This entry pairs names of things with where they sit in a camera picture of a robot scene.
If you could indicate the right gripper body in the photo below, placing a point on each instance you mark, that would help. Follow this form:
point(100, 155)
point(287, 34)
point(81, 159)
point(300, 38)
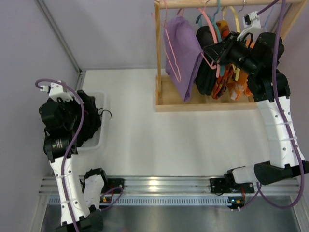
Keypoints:
point(227, 48)

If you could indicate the blue wire hanger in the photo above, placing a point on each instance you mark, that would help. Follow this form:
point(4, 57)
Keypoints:
point(268, 17)

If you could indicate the black trousers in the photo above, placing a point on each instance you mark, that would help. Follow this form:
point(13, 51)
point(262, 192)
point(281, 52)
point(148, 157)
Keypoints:
point(92, 118)
point(206, 77)

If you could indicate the aluminium mounting rail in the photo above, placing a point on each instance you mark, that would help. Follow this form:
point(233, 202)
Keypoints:
point(193, 185)

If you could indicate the pink plastic hanger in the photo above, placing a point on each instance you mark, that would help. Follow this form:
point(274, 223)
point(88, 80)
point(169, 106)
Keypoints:
point(214, 36)

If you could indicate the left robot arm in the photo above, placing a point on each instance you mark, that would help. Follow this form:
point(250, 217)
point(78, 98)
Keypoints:
point(79, 199)

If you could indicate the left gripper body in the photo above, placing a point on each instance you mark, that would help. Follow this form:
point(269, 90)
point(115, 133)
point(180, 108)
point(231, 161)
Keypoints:
point(73, 106)

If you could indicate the black trousers on rack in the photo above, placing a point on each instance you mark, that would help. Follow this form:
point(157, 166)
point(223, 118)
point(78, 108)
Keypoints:
point(206, 77)

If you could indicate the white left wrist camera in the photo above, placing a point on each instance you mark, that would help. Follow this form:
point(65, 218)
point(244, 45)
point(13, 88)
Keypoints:
point(57, 91)

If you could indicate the bright orange trousers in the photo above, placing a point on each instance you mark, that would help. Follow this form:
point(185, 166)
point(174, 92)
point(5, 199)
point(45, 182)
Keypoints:
point(238, 86)

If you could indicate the white plastic basket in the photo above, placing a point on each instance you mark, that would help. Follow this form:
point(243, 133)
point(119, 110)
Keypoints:
point(97, 141)

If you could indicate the purple trousers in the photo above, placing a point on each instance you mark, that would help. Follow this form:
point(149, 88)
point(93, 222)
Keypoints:
point(188, 54)

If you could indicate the pink wire hanger with trousers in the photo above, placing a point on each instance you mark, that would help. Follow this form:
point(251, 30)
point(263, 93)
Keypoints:
point(207, 62)

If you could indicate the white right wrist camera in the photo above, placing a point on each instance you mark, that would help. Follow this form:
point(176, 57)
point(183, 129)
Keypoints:
point(251, 23)

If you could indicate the orange patterned trousers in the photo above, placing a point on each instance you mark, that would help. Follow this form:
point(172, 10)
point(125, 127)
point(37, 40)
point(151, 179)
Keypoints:
point(220, 84)

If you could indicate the grey slotted cable duct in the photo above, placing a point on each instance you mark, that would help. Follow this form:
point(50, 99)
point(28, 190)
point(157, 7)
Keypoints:
point(172, 201)

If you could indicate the teal plastic hanger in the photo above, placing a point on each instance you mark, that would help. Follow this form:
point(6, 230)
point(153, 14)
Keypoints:
point(213, 22)

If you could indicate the yellow plastic hanger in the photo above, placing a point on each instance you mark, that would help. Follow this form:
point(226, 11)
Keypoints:
point(236, 18)

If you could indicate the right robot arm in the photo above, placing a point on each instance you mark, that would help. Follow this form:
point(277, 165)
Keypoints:
point(271, 93)

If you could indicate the wooden clothes rack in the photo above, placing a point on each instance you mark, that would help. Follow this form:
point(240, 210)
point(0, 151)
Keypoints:
point(166, 97)

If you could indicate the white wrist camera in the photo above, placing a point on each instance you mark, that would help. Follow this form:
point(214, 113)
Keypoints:
point(251, 23)
point(57, 91)

